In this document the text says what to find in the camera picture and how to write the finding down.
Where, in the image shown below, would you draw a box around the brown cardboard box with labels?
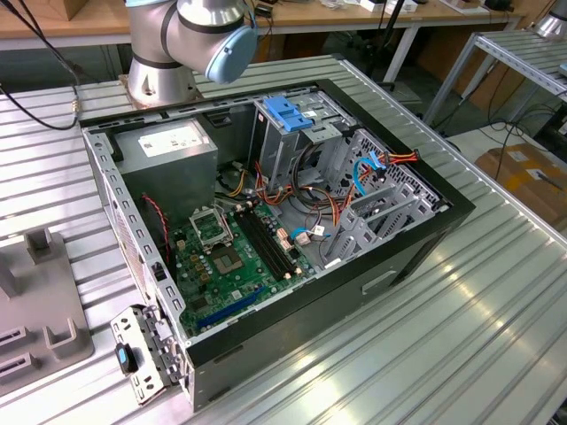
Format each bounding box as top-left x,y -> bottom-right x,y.
474,142 -> 567,227

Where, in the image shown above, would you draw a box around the black RAM slot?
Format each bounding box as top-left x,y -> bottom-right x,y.
243,207 -> 297,274
233,211 -> 284,281

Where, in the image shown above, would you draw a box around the red black fan wire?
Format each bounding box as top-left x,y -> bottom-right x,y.
141,192 -> 173,267

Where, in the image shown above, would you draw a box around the white boxes on desk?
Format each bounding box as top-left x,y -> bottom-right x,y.
359,0 -> 420,14

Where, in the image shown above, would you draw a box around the black cable with metal plug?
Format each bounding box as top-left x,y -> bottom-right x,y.
0,0 -> 83,131

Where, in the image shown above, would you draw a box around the orange black wire bundle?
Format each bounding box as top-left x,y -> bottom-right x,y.
254,159 -> 351,222

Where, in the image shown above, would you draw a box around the grey perforated disk bay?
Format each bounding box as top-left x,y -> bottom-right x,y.
321,127 -> 448,271

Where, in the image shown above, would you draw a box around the grey parts rack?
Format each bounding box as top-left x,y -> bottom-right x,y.
0,227 -> 97,398

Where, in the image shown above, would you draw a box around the small brown wooden box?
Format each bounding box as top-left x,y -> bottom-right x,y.
64,0 -> 92,22

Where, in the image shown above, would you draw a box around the blue expansion slot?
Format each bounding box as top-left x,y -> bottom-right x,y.
197,285 -> 269,331

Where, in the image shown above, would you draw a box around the green motherboard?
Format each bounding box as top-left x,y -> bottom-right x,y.
170,198 -> 318,337

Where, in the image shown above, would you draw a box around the grey power supply unit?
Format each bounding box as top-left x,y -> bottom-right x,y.
113,117 -> 221,227

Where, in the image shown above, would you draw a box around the metal slat side table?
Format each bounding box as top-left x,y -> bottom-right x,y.
423,30 -> 567,129

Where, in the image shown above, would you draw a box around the hinged metal slot bracket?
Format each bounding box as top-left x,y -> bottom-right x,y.
109,303 -> 190,407

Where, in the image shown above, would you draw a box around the long wooden desk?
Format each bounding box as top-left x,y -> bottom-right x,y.
0,0 -> 528,85

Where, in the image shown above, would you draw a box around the blue data wire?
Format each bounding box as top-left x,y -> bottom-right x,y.
353,151 -> 391,198

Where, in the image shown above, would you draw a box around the metal socket cover frame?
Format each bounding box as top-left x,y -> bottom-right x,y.
189,206 -> 235,249

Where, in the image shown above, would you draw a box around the yellow black power wire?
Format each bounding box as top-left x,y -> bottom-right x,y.
215,163 -> 249,198

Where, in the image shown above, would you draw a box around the open black PC case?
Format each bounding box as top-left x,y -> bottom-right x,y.
77,78 -> 478,413

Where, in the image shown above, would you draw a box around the blue plastic drive latch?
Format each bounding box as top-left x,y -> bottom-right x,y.
262,96 -> 314,133

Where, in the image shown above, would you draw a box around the CPU socket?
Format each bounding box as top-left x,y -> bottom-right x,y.
209,245 -> 245,276

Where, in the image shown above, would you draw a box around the grey optical drive cage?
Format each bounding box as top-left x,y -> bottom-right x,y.
247,86 -> 355,191

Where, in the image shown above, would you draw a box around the orange red power wire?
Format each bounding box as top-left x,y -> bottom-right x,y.
330,149 -> 420,229

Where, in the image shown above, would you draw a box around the small blue white wire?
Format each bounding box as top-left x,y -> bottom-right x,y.
290,224 -> 332,245

